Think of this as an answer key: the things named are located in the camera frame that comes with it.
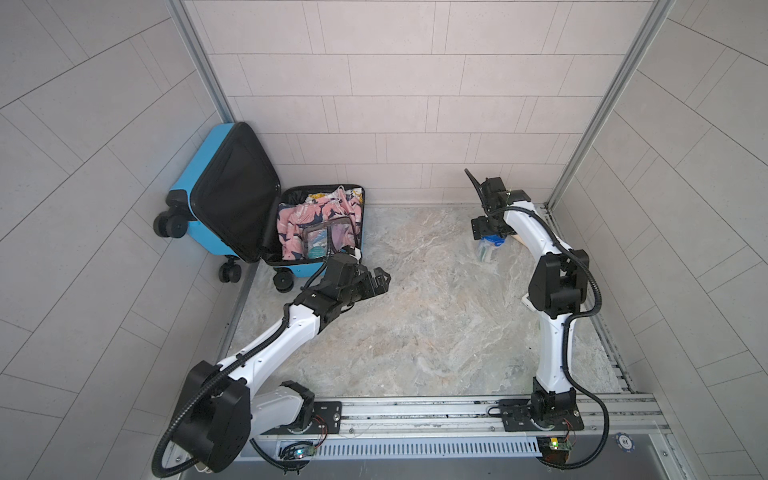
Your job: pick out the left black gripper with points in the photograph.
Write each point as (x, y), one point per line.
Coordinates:
(380, 287)

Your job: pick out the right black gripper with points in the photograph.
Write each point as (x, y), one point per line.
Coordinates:
(507, 231)

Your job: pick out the clear jar with blue lid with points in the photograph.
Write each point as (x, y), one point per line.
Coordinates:
(488, 246)

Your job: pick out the clear black-trimmed toiletry pouch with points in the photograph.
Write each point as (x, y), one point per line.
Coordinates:
(328, 237)

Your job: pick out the pink navy patterned garment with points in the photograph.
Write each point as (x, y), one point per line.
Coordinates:
(293, 219)

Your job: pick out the white yellow blue patterned shirt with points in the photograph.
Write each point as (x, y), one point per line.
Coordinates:
(340, 195)

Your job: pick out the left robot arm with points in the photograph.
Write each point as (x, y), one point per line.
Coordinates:
(220, 407)

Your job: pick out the blue hard-shell suitcase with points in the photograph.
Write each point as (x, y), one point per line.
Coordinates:
(226, 200)

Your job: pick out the white ventilation grille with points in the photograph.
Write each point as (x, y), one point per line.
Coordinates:
(429, 448)

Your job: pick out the round blue white sticker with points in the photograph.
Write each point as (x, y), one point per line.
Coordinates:
(625, 442)

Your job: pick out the beige wooden handle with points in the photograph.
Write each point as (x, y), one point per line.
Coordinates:
(520, 240)

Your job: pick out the left circuit board with wires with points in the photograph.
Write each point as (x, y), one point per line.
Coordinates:
(298, 451)

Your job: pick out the circuit board with wires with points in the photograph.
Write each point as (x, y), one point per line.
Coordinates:
(554, 450)
(298, 451)

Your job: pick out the aluminium mounting rail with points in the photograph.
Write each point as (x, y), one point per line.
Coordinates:
(484, 416)

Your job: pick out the right circuit board with wires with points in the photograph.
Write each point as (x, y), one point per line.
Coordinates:
(554, 450)

